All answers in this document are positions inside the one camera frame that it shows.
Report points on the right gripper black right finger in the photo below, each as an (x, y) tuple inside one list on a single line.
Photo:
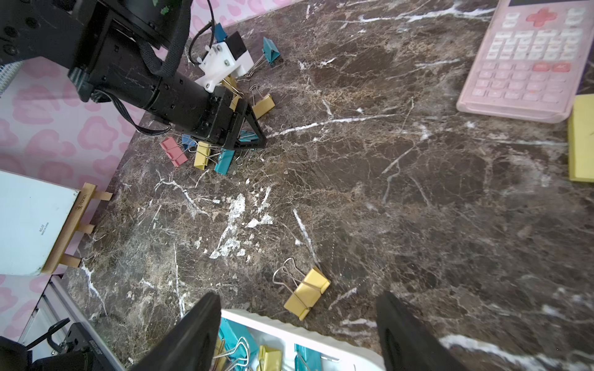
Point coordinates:
[(406, 344)]

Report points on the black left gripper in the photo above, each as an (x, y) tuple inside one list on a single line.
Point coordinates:
[(206, 116)]

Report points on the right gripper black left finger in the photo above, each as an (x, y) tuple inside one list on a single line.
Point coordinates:
[(190, 345)]

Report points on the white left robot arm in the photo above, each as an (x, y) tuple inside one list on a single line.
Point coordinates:
[(128, 53)]

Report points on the pink binder clip left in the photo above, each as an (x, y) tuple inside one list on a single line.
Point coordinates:
[(174, 151)]

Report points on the white storage tray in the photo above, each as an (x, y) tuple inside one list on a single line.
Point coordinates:
[(337, 355)]

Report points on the teal binder clip far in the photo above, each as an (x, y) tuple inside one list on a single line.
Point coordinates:
[(270, 50)]

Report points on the small yellow binder clip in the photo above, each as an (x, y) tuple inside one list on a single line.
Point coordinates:
[(306, 288)]

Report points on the wooden easel stand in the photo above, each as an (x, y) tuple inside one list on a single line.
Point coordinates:
[(73, 224)]

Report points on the white paper pad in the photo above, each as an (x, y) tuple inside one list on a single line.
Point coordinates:
[(33, 214)]

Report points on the yellow sticky note pad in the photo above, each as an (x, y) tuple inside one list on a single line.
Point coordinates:
[(580, 139)]

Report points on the pink calculator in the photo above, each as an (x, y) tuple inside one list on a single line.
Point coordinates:
[(531, 61)]

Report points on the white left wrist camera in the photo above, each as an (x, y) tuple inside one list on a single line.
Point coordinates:
[(227, 58)]

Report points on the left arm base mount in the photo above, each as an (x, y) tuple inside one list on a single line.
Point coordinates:
[(79, 351)]

